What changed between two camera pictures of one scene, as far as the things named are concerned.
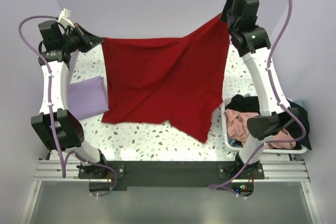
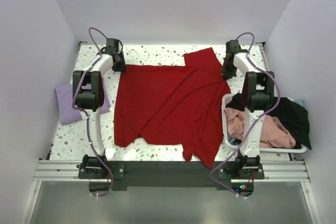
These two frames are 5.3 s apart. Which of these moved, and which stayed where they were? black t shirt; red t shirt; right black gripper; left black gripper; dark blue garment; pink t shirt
Moved: red t shirt; left black gripper; right black gripper
Stayed: pink t shirt; black t shirt; dark blue garment
